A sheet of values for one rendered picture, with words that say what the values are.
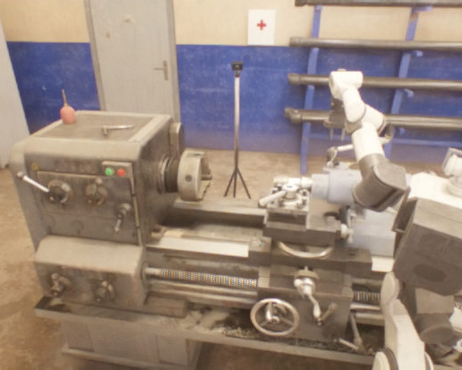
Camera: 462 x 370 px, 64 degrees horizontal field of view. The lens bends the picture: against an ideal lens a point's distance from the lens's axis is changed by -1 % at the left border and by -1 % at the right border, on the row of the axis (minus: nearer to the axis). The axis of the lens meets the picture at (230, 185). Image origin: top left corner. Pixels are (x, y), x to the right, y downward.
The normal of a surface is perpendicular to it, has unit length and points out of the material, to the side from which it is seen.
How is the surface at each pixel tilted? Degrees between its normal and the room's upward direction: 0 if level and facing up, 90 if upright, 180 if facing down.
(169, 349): 90
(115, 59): 90
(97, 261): 32
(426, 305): 56
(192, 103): 90
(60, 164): 90
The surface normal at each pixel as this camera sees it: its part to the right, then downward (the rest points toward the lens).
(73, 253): -0.09, -0.51
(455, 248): -0.48, 0.54
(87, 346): -0.17, 0.46
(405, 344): 0.02, 0.02
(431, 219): 0.00, -0.78
